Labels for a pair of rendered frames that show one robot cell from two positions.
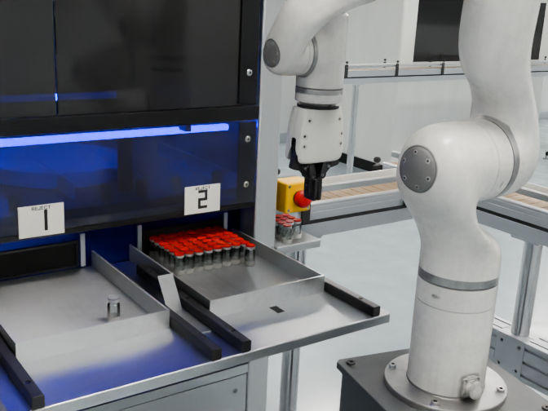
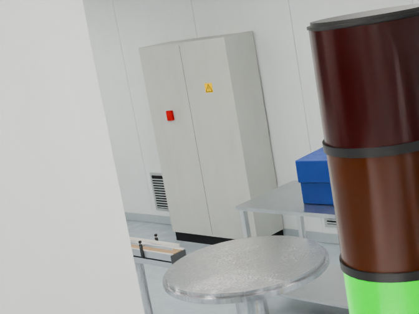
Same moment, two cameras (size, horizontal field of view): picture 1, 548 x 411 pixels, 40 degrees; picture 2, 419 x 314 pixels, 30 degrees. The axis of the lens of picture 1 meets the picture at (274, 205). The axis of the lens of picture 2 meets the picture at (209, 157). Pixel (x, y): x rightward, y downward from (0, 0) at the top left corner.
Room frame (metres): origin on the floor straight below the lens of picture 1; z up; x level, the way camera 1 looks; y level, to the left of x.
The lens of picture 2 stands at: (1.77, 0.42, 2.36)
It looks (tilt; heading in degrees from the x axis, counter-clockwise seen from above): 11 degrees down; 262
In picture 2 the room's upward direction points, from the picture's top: 10 degrees counter-clockwise
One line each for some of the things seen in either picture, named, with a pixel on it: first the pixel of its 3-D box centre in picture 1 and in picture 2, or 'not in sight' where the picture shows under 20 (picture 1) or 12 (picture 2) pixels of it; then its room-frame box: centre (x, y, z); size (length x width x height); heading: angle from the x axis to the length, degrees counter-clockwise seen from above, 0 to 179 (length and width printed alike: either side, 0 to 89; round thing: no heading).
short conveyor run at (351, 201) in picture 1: (342, 196); not in sight; (1.97, -0.19, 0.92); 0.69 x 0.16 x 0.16; 126
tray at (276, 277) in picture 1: (223, 267); not in sight; (1.44, 0.10, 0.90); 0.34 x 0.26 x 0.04; 36
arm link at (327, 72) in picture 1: (320, 48); not in sight; (1.33, -0.07, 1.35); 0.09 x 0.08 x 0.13; 129
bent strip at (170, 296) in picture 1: (183, 302); not in sight; (1.23, 0.15, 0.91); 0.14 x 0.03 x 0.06; 36
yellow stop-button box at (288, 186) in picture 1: (289, 193); not in sight; (1.68, -0.04, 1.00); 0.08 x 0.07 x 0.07; 36
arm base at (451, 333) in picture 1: (451, 331); not in sight; (1.07, -0.28, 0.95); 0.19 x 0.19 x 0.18
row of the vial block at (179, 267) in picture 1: (212, 257); not in sight; (1.48, 0.12, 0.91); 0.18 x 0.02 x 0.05; 126
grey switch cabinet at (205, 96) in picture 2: not in sight; (209, 142); (0.65, -7.16, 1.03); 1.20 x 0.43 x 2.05; 126
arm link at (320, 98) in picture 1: (320, 95); not in sight; (1.33, -0.07, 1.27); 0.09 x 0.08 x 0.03; 126
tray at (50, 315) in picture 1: (60, 298); not in sight; (1.24, 0.37, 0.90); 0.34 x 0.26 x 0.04; 36
